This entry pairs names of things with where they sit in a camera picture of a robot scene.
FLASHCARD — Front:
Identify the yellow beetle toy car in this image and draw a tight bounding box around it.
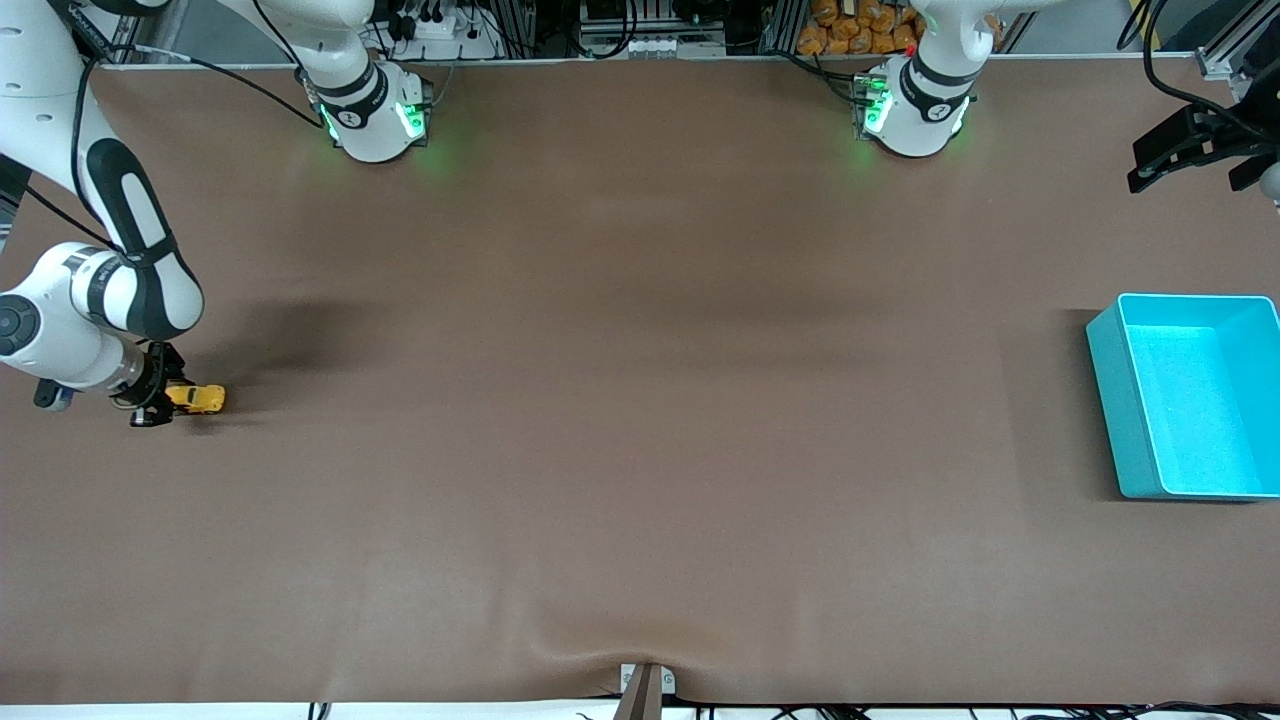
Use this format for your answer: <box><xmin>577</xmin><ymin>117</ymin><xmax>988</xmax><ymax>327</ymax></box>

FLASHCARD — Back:
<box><xmin>165</xmin><ymin>384</ymin><xmax>227</xmax><ymax>415</ymax></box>

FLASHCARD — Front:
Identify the turquoise plastic bin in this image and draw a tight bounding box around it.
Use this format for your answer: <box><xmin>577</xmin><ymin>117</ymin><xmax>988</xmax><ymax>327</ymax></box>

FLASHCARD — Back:
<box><xmin>1086</xmin><ymin>293</ymin><xmax>1280</xmax><ymax>501</ymax></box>

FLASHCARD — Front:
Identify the pile of orange packets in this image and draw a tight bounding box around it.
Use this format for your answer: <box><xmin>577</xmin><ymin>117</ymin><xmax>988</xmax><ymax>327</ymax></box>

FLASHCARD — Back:
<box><xmin>797</xmin><ymin>0</ymin><xmax>1004</xmax><ymax>57</ymax></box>

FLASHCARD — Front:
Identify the white power strip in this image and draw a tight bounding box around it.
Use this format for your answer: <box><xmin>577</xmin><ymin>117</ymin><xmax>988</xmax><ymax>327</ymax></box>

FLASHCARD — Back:
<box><xmin>385</xmin><ymin>8</ymin><xmax>504</xmax><ymax>61</ymax></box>

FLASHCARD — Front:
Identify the brown table mat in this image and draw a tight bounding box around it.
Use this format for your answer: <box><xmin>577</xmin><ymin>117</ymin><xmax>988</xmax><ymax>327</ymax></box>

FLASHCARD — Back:
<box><xmin>0</xmin><ymin>55</ymin><xmax>1280</xmax><ymax>707</ymax></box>

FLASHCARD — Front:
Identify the white terminal equipment box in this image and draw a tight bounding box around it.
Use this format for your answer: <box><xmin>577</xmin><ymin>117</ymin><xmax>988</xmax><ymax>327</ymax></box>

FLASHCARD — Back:
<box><xmin>578</xmin><ymin>0</ymin><xmax>729</xmax><ymax>61</ymax></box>

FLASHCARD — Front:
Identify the aluminium frame profile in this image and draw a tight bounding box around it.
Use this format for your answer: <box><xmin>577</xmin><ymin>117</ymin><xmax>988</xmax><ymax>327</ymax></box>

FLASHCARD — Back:
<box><xmin>1195</xmin><ymin>0</ymin><xmax>1280</xmax><ymax>81</ymax></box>

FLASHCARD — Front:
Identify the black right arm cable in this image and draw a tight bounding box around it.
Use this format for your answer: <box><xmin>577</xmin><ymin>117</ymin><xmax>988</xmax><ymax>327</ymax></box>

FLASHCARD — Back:
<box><xmin>0</xmin><ymin>0</ymin><xmax>326</xmax><ymax>251</ymax></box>

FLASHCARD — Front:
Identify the aluminium frame post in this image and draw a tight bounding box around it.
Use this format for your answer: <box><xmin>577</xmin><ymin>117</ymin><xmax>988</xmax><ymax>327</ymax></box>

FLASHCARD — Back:
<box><xmin>490</xmin><ymin>0</ymin><xmax>546</xmax><ymax>59</ymax></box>

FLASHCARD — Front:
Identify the metal clamp bracket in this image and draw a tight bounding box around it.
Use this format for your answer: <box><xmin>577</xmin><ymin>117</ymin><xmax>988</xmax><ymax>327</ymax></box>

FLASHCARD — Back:
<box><xmin>619</xmin><ymin>662</ymin><xmax>677</xmax><ymax>720</ymax></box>

